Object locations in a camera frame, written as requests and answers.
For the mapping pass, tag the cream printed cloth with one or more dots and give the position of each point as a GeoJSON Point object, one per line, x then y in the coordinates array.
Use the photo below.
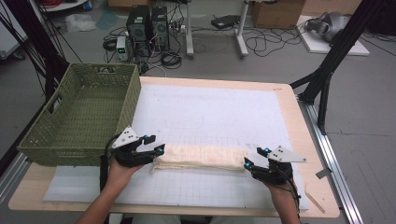
{"type": "Point", "coordinates": [202, 158]}

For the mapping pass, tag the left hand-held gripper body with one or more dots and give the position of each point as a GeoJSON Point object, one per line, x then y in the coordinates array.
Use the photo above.
{"type": "Point", "coordinates": [126, 138]}

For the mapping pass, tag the short aluminium rail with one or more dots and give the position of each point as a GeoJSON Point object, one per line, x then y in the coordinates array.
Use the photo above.
{"type": "Point", "coordinates": [12, 175]}

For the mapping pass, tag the white table leg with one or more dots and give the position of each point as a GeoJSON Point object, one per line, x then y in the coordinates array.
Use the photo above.
{"type": "Point", "coordinates": [189, 34]}
{"type": "Point", "coordinates": [240, 37]}

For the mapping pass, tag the grey robot head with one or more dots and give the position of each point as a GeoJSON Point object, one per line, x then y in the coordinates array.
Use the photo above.
{"type": "Point", "coordinates": [333, 25]}

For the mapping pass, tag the wide black computer tower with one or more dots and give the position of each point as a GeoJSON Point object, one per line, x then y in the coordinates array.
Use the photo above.
{"type": "Point", "coordinates": [138, 29]}

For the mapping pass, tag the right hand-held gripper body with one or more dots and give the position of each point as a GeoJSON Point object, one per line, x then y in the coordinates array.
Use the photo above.
{"type": "Point", "coordinates": [286, 155]}

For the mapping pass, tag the narrow black computer tower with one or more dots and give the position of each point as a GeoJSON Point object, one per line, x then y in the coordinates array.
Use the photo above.
{"type": "Point", "coordinates": [160, 29]}

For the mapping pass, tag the green woven basket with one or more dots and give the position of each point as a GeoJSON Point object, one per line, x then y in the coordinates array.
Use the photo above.
{"type": "Point", "coordinates": [81, 118]}

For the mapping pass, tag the small grey power supply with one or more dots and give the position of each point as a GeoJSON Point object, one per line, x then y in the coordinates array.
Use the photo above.
{"type": "Point", "coordinates": [121, 48]}

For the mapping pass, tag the white floor board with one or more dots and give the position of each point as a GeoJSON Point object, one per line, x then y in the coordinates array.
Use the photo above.
{"type": "Point", "coordinates": [320, 46]}

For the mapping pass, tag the black flat device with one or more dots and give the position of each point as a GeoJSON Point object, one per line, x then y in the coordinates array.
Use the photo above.
{"type": "Point", "coordinates": [225, 21]}

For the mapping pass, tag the person's right hand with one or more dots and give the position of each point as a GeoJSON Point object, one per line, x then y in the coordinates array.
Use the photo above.
{"type": "Point", "coordinates": [281, 190]}

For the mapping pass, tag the white cabinet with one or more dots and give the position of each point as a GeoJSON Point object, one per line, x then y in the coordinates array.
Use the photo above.
{"type": "Point", "coordinates": [9, 40]}

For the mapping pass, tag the white grid mat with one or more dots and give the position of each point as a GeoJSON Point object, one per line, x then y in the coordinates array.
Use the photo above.
{"type": "Point", "coordinates": [205, 109]}

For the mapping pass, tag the clear plastic bag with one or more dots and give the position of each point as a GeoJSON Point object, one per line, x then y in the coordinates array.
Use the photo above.
{"type": "Point", "coordinates": [80, 23]}

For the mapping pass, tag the brown cardboard box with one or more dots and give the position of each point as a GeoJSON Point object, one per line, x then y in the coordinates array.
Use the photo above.
{"type": "Point", "coordinates": [277, 14]}

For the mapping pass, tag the long aluminium rail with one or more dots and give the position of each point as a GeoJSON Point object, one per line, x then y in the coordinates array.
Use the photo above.
{"type": "Point", "coordinates": [334, 161]}

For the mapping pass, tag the grey tape piece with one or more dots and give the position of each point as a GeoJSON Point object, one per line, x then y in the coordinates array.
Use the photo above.
{"type": "Point", "coordinates": [323, 173]}

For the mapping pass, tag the person's grey trousers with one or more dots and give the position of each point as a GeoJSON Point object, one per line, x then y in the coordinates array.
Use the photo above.
{"type": "Point", "coordinates": [162, 220]}

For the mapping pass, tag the person's left hand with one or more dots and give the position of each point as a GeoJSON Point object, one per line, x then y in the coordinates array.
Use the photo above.
{"type": "Point", "coordinates": [120, 177]}

